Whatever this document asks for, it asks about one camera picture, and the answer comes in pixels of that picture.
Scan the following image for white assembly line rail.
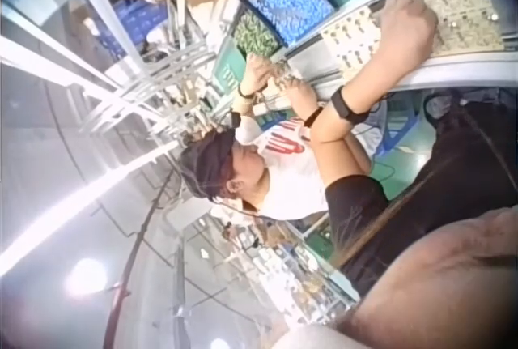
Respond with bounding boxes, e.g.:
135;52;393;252
282;51;518;97

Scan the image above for blue plastic stool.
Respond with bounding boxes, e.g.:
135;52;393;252
382;92;424;154

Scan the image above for cluttered workbench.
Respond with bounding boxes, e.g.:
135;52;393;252
181;211;361;328

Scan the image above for black wrist band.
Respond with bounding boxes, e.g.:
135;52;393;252
329;84;372;126

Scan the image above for tray of green components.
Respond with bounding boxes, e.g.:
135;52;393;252
233;11;282;60

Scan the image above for tray of blue components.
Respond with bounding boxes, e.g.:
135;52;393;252
258;0;338;49

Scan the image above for beige circuit board panel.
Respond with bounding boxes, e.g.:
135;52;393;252
374;0;507;59
321;7;384;81

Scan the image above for white metal rack frame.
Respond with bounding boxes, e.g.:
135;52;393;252
0;0;227;188

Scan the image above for person's left hand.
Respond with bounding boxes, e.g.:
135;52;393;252
379;0;440;62

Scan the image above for person's legs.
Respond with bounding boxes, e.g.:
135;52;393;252
422;92;518;164

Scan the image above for green plastic bin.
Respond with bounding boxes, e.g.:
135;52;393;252
213;47;248;93

